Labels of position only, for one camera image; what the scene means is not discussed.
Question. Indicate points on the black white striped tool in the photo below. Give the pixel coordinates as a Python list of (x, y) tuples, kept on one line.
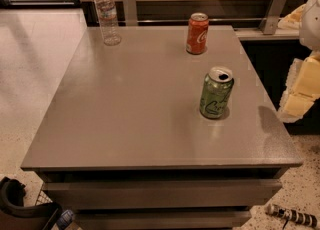
[(299, 218)]

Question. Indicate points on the left metal wall bracket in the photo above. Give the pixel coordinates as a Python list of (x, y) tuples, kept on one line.
[(130, 12)]

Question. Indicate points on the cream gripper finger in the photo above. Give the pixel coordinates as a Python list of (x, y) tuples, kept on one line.
[(292, 20), (302, 90)]

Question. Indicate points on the blue cap object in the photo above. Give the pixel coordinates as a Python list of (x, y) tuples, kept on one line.
[(65, 220)]

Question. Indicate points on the right metal wall bracket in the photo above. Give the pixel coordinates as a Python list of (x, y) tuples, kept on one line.
[(269, 23)]

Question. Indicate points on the grey drawer cabinet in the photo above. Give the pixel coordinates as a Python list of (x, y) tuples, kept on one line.
[(123, 143)]

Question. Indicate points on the black chair part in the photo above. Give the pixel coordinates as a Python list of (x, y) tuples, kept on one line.
[(14, 215)]

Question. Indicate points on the green soda can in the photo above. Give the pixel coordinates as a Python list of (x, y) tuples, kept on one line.
[(217, 87)]

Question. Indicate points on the orange soda can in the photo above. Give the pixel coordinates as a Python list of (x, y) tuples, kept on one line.
[(197, 33)]

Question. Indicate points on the clear plastic water bottle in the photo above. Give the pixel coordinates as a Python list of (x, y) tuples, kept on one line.
[(107, 17)]

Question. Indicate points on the metal wall bracket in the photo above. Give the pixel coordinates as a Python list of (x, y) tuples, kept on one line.
[(269, 23), (130, 12)]

